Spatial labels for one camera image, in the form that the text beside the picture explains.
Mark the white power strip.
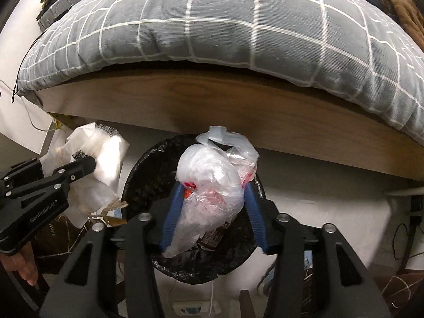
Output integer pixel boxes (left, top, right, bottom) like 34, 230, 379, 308
172, 300, 221, 316

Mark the black lined trash bin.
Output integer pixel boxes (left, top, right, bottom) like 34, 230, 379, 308
121, 134, 267, 285

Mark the brown fleece jacket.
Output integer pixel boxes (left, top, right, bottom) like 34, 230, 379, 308
386, 0, 424, 50

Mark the wooden bed frame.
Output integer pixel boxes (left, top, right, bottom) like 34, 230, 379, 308
33, 63, 424, 181

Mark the grey checked bedsheet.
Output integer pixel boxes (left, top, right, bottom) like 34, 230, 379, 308
15, 0, 424, 146

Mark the person's left hand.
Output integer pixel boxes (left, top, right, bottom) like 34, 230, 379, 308
15, 243, 38, 285

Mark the brown snack box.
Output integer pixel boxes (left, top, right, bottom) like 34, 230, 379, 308
199, 225, 232, 249

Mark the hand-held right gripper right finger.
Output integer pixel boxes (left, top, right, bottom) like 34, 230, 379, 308
243, 175, 393, 318

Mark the thin black cable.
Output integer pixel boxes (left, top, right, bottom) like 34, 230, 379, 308
391, 223, 409, 260
11, 30, 47, 103

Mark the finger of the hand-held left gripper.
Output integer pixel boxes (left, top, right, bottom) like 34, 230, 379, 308
10, 156, 97, 206
0, 157, 44, 189

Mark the blue slipper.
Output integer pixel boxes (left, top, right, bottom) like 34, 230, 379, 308
257, 265, 277, 297

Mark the grey ribbed suitcase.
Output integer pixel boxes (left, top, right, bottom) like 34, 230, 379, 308
38, 0, 103, 29

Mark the brown patterned rug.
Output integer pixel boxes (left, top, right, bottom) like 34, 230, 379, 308
374, 270, 424, 318

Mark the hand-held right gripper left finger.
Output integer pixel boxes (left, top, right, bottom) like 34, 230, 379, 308
40, 182, 186, 318

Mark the clear plastic bag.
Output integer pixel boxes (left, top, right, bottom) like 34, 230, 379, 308
162, 126, 260, 259

